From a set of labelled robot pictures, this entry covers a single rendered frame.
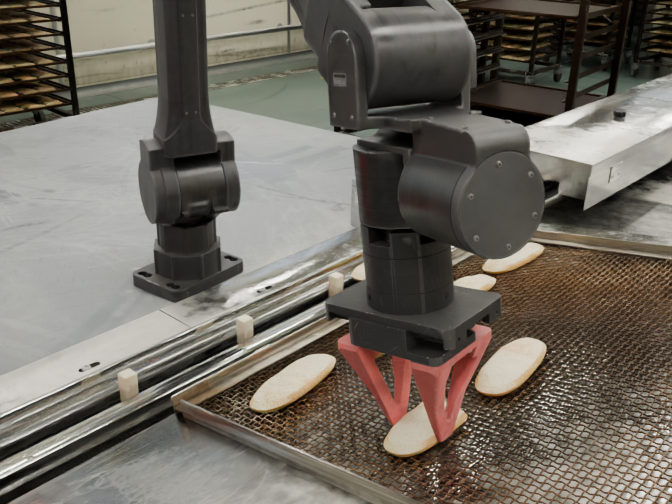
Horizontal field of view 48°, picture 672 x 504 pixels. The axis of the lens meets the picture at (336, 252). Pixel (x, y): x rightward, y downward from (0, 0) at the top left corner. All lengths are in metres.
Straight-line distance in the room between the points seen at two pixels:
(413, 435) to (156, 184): 0.46
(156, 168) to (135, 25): 5.10
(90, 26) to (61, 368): 5.09
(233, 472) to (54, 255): 0.61
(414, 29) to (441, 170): 0.09
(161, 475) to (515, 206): 0.30
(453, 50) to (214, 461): 0.32
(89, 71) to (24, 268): 4.77
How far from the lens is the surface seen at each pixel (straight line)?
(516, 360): 0.62
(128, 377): 0.71
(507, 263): 0.84
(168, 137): 0.86
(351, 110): 0.44
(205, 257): 0.94
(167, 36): 0.84
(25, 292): 1.00
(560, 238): 0.93
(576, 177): 1.20
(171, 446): 0.59
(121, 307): 0.93
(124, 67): 5.95
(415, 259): 0.46
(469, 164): 0.39
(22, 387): 0.74
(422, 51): 0.45
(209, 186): 0.89
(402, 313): 0.48
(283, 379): 0.62
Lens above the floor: 1.25
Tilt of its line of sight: 24 degrees down
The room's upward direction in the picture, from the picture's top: 1 degrees clockwise
